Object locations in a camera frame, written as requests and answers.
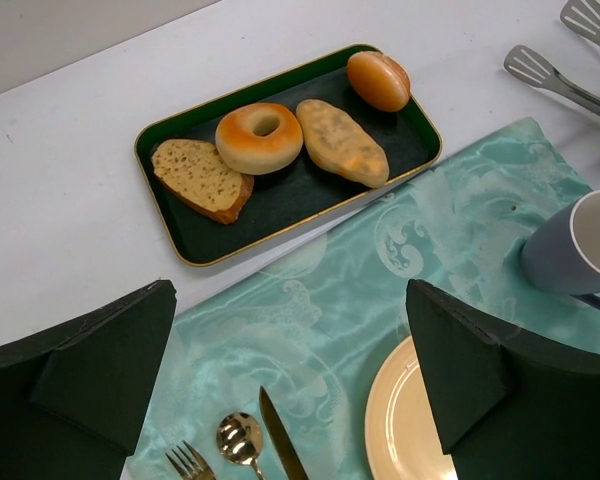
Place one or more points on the purple mug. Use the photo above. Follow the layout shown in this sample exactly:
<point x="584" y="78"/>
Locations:
<point x="563" y="255"/>

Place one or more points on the metal tongs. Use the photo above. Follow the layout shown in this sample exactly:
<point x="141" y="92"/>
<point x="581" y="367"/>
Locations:
<point x="568" y="63"/>

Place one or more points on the yellow plate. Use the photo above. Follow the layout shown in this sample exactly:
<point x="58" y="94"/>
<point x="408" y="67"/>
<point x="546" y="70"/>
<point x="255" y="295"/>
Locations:
<point x="401" y="439"/>

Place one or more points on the bagel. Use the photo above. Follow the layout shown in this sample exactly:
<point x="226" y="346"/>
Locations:
<point x="259" y="138"/>

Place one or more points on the gold knife green handle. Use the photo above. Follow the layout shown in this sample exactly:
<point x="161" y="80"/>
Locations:
<point x="283" y="445"/>

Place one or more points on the teal patterned placemat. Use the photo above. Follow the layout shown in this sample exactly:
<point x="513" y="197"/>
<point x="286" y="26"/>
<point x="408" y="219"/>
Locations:
<point x="314" y="327"/>

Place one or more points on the round bun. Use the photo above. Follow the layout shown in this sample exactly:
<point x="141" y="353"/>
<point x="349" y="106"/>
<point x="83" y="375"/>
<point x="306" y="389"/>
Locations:
<point x="379" y="80"/>

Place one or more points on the bread slice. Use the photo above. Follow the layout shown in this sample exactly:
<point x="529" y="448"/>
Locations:
<point x="194" y="171"/>

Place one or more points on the oblong bread roll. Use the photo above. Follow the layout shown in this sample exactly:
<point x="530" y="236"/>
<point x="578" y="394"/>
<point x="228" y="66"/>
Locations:
<point x="337" y="144"/>

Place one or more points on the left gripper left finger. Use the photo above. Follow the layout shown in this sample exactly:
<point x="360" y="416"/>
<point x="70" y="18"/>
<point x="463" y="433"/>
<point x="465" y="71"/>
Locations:
<point x="73" y="397"/>

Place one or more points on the dark green serving tray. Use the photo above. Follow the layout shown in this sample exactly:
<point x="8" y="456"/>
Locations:
<point x="300" y="193"/>

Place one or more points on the gold spoon green handle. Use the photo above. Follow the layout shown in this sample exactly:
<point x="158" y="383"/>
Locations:
<point x="240" y="440"/>

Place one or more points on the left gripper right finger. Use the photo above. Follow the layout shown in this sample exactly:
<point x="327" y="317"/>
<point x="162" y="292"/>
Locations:
<point x="507" y="403"/>

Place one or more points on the gold fork green handle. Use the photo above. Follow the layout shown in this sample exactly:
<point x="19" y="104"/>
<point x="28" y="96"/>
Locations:
<point x="188" y="463"/>

